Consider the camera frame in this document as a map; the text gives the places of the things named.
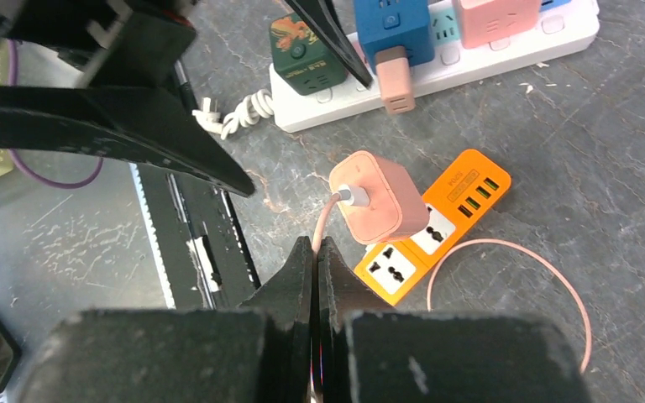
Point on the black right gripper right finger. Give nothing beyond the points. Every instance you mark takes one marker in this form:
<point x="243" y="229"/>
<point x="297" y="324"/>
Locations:
<point x="369" y="352"/>

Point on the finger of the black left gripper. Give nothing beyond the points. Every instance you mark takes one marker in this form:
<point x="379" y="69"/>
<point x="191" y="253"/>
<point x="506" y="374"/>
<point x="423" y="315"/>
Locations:
<point x="321" y="17"/>

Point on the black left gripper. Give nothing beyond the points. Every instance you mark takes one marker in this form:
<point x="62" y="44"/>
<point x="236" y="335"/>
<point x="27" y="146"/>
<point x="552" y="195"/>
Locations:
<point x="114" y="43"/>

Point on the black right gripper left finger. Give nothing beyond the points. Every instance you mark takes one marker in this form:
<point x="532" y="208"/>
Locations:
<point x="259" y="351"/>

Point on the dark green socket cube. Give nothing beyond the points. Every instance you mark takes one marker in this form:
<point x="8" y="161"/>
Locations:
<point x="301" y="59"/>

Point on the blue cube socket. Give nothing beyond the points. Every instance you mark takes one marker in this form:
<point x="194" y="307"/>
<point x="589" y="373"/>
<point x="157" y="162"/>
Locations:
<point x="385" y="24"/>

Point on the small mauve cube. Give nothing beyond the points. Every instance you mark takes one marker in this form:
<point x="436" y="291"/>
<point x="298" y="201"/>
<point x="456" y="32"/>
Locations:
<point x="395" y="80"/>

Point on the white multicolour power strip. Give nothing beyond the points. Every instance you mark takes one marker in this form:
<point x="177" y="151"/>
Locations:
<point x="560" y="31"/>

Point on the small pink charger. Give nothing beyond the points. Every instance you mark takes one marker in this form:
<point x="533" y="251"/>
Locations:
<point x="381" y="203"/>

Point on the pink cube socket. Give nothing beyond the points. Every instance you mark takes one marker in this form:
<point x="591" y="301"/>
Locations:
<point x="484" y="21"/>

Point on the orange power strip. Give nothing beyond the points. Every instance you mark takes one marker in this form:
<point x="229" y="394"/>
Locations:
<point x="456" y="201"/>

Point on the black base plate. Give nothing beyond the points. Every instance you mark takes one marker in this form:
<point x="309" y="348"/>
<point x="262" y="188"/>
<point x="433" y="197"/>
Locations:
<point x="201" y="256"/>

